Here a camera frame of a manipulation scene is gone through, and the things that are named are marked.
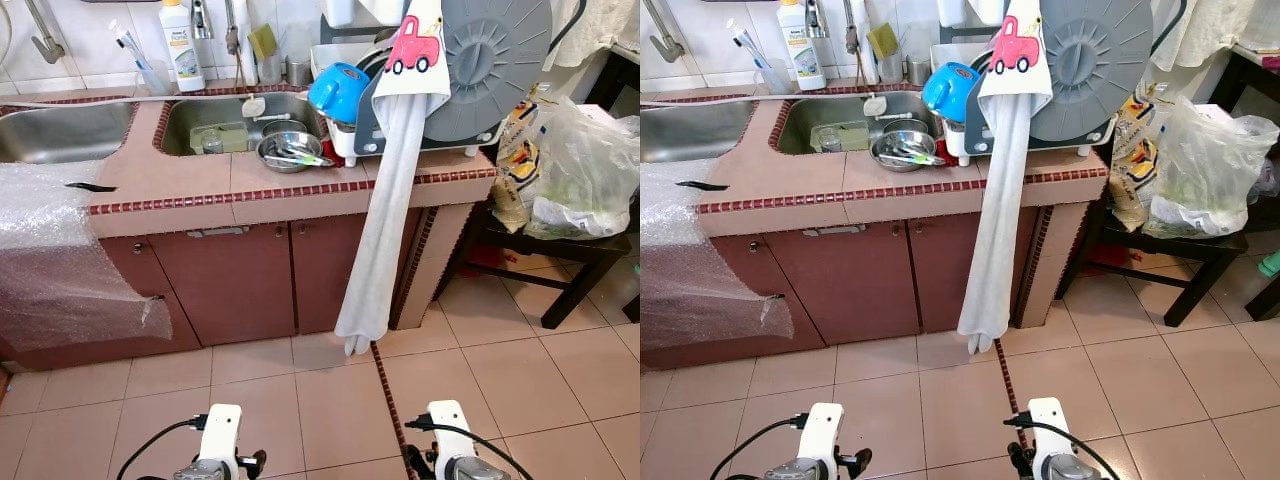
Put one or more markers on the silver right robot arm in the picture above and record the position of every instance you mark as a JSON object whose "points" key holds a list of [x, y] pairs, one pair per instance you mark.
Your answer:
{"points": [[470, 472], [1065, 472]]}

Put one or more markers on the maroon cabinet door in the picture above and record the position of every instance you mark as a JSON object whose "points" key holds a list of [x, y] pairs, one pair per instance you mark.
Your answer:
{"points": [[140, 262], [940, 270], [325, 270], [760, 265], [230, 290], [850, 290]]}

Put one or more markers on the white towel with pink car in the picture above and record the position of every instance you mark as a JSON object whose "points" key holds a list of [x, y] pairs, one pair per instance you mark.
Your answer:
{"points": [[1000, 220], [385, 220]]}

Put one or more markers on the black wooden table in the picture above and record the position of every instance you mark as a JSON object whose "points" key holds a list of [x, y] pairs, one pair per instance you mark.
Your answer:
{"points": [[560, 250], [1180, 250]]}

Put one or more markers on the clear bubble wrap sheet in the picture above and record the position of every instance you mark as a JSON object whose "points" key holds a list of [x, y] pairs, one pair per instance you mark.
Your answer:
{"points": [[690, 260], [60, 260]]}

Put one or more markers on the steel bowl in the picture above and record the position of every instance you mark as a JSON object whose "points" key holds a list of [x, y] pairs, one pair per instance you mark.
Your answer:
{"points": [[268, 150], [882, 150]]}

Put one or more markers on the printed snack bag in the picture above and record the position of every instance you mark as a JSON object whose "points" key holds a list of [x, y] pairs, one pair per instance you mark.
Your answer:
{"points": [[518, 160], [1135, 160]]}

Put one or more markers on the black tape strip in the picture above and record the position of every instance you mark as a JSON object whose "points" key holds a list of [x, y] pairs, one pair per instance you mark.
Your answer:
{"points": [[90, 188], [700, 186]]}

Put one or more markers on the small glass jar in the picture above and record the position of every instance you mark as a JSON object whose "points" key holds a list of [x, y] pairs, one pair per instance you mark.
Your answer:
{"points": [[212, 143], [830, 143]]}

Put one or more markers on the clear plastic bag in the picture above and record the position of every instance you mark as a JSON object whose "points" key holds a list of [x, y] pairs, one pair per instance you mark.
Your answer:
{"points": [[585, 170], [1205, 170]]}

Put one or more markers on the small steel sink basin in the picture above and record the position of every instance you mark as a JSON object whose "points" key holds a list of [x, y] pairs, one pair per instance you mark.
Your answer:
{"points": [[215, 112], [830, 112]]}

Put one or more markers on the large steel sink basin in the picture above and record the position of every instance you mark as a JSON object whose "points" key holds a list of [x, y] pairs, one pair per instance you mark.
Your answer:
{"points": [[60, 135], [690, 135]]}

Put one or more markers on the blue plastic jug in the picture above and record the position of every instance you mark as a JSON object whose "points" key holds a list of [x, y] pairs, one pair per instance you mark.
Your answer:
{"points": [[335, 92], [950, 92]]}

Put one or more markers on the clear plastic cup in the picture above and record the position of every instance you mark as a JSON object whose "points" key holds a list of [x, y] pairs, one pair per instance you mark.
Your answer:
{"points": [[155, 80], [773, 80]]}

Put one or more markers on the grey round plastic lid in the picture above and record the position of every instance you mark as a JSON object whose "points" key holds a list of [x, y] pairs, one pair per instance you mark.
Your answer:
{"points": [[1095, 60], [490, 60]]}

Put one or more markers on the white detergent bottle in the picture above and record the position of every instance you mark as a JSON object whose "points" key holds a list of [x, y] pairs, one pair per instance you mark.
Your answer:
{"points": [[183, 55], [803, 55]]}

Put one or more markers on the yellow green sponge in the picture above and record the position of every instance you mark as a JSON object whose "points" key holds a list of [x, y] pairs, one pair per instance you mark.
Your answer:
{"points": [[882, 42], [263, 42]]}

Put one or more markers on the cream hanging cloth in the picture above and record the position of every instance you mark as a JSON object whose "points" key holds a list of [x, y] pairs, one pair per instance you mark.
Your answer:
{"points": [[1200, 30], [590, 30]]}

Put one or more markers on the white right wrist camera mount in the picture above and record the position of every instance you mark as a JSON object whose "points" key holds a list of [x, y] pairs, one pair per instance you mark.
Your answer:
{"points": [[1050, 430], [452, 432]]}

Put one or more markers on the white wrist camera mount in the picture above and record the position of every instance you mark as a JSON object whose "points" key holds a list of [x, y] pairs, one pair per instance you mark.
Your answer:
{"points": [[1050, 430], [820, 435], [452, 432], [220, 435]]}

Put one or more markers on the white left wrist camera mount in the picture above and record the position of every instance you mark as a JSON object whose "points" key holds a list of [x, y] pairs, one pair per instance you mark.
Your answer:
{"points": [[220, 435], [820, 435]]}

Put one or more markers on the grey wall tap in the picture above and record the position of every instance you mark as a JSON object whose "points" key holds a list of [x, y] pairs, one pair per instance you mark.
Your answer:
{"points": [[665, 45], [45, 45]]}

